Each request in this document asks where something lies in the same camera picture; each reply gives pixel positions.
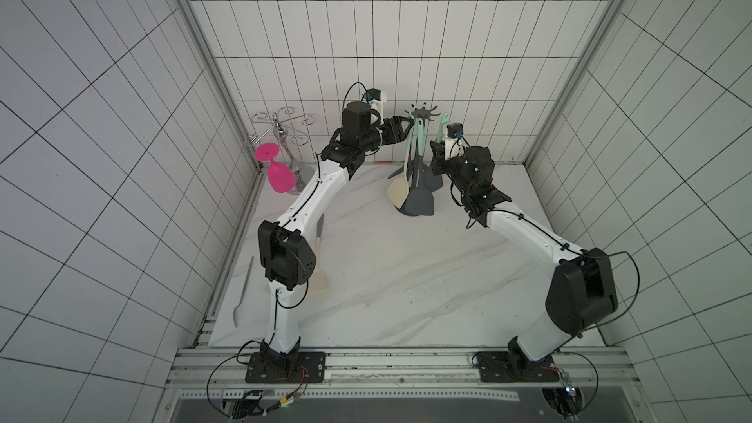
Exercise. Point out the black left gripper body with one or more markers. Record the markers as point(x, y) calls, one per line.
point(391, 132)

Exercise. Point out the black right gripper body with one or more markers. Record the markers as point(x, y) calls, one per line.
point(438, 158)

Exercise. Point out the cream turner mint handle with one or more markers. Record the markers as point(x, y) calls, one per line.
point(399, 189)

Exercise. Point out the grey spatula mint handle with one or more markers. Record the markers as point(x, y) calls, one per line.
point(420, 201)

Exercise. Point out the cream spatula mint handle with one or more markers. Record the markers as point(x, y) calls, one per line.
point(318, 282)

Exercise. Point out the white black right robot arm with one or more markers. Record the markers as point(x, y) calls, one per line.
point(582, 291)

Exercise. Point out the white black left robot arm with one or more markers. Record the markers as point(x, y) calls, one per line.
point(287, 246)

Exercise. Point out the dark grey utensil rack stand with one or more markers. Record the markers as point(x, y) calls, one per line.
point(426, 115)

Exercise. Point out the chrome wine glass rack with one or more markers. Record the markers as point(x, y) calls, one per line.
point(280, 130)

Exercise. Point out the pink plastic wine glass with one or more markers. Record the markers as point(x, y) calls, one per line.
point(280, 176)

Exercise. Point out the electronics board with green led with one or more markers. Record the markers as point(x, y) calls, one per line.
point(251, 404)

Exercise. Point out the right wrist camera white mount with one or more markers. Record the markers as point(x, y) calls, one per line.
point(453, 139)

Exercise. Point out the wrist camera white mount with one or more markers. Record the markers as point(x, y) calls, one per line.
point(453, 139)
point(377, 100)

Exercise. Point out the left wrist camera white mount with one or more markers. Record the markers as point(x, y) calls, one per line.
point(377, 100)

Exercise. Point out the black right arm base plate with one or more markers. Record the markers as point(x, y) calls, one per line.
point(502, 367)

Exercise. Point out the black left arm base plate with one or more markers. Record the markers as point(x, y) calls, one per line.
point(272, 368)

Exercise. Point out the aluminium mounting rail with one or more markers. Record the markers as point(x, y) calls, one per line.
point(226, 372)

